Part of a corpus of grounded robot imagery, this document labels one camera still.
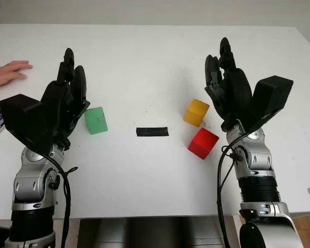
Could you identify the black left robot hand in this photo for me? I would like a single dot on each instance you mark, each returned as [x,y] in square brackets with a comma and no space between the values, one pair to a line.
[60,100]

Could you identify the person's bare hand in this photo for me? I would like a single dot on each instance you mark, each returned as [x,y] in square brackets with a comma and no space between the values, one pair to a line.
[7,73]

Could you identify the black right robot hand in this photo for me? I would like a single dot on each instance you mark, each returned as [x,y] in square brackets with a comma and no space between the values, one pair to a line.
[235,90]

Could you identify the green block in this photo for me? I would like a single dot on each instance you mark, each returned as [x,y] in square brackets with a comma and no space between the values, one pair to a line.
[96,121]

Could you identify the yellow block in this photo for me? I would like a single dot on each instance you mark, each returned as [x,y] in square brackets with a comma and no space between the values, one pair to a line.
[195,113]

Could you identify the red block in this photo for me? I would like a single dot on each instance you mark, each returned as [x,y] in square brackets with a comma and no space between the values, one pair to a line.
[202,143]

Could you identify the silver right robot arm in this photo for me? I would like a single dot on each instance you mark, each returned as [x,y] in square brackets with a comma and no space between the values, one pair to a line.
[258,160]

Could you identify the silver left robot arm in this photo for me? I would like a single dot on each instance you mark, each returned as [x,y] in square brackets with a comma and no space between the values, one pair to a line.
[28,180]

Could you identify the black tape strip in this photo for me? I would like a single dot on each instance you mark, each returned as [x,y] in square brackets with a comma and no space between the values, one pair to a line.
[152,131]

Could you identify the white table leg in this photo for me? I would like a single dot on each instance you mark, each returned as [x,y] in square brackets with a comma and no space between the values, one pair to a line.
[73,232]

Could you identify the grey robot torso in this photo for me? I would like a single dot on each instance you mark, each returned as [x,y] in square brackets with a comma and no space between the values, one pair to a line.
[149,232]

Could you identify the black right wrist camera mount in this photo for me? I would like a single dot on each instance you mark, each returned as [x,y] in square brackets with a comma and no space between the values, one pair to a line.
[271,95]

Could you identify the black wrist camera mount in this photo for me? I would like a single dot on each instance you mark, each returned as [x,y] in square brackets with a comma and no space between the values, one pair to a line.
[271,95]
[20,113]

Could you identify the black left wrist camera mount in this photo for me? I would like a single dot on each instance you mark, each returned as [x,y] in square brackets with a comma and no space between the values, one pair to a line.
[20,113]

